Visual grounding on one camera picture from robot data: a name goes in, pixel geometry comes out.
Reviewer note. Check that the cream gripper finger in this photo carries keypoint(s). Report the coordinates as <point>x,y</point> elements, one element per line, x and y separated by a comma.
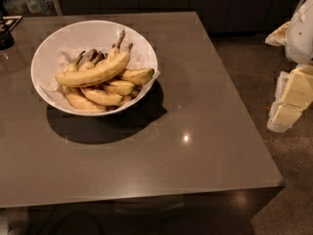
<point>278,37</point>
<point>293,95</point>

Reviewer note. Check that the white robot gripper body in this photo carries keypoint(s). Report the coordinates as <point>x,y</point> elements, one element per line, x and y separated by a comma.
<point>300,36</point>

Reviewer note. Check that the large top yellow banana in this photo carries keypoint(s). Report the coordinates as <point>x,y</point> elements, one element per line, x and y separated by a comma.
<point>98,74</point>

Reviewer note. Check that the right yellow banana green tip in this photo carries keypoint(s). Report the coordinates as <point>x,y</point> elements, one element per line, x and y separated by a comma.
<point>138,77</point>

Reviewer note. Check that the back upright yellow banana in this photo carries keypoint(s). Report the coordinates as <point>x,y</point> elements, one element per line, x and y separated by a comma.
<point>115,50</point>

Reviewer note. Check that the lower yellow banana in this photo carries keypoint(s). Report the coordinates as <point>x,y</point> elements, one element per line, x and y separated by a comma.
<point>102,97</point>

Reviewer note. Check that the back middle yellow banana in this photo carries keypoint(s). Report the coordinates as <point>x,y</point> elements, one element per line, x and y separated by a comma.
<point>93,58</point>

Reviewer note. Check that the back left yellow banana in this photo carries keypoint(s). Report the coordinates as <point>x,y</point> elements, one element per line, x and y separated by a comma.
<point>74,65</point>

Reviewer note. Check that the bottom left yellow banana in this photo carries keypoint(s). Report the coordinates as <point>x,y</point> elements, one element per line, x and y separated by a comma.
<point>80,102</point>

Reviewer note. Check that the white bowl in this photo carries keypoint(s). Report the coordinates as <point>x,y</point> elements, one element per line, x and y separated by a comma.
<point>95,34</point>

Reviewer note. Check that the dark cabinet fronts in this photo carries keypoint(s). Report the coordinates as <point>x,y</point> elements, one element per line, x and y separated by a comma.
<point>217,16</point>

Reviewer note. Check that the shelf with bottles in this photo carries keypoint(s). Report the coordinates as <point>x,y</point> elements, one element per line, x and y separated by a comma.
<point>31,7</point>

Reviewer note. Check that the dark object table corner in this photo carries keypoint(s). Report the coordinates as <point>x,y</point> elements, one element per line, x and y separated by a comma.
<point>7,23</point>

